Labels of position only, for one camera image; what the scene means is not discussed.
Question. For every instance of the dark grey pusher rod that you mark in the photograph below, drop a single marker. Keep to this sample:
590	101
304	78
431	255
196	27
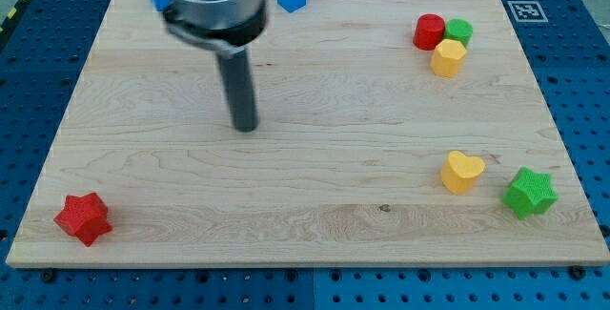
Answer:
238	86

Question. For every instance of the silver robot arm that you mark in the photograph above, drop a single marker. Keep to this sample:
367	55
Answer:
226	28

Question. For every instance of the yellow hexagon block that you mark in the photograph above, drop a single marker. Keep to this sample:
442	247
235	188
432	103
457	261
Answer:
448	58

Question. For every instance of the wooden board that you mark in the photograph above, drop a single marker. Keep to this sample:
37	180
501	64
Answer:
344	167

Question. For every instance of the red cylinder block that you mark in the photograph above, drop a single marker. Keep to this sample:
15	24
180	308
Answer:
429	31

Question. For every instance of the red star block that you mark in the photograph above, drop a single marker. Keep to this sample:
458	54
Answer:
84	217

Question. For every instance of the green cylinder block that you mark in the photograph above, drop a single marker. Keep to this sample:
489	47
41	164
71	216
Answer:
459	30

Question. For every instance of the yellow heart block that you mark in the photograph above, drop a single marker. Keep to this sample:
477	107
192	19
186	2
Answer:
460	172

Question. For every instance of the white fiducial marker tag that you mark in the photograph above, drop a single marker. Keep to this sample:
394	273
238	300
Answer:
527	11

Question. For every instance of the green star block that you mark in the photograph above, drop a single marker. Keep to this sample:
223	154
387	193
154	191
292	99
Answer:
529	193

